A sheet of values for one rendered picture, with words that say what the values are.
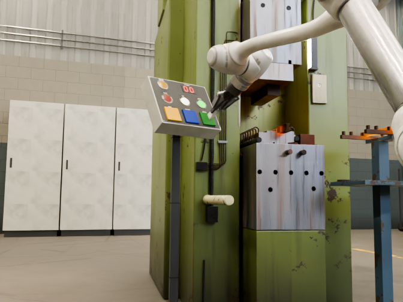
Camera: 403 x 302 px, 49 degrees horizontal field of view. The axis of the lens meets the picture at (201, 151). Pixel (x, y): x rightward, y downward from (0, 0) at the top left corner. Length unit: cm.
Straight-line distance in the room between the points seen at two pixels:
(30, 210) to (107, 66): 290
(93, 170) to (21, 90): 191
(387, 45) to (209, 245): 150
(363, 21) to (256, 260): 135
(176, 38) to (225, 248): 140
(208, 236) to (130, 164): 513
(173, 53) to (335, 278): 170
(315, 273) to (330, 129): 84
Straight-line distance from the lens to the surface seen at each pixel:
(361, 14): 141
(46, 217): 738
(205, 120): 214
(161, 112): 202
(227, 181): 246
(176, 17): 308
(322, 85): 273
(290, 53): 256
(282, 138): 244
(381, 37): 136
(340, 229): 272
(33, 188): 738
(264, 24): 256
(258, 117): 292
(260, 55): 189
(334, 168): 271
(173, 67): 297
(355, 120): 1020
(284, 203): 235
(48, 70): 831
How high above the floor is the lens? 63
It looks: 6 degrees up
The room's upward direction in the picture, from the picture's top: 1 degrees clockwise
